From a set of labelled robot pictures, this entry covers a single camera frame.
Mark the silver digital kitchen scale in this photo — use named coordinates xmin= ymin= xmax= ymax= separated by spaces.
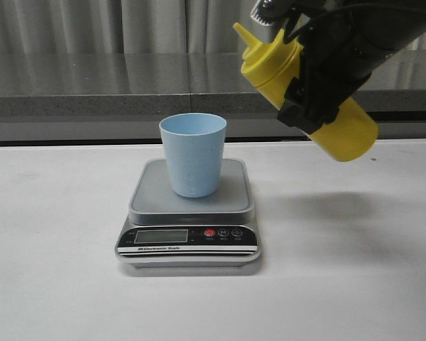
xmin=115 ymin=158 xmax=262 ymax=276

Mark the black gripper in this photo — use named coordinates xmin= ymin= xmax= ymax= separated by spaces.
xmin=251 ymin=1 xmax=372 ymax=134

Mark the light blue plastic cup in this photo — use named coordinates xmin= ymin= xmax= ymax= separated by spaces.
xmin=159 ymin=113 xmax=227 ymax=198

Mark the yellow squeeze bottle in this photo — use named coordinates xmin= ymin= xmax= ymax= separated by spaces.
xmin=233 ymin=23 xmax=378 ymax=162

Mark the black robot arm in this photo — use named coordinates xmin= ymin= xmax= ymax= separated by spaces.
xmin=251 ymin=1 xmax=426 ymax=134

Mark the grey curtain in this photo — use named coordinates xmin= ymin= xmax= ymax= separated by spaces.
xmin=0 ymin=0 xmax=426 ymax=55

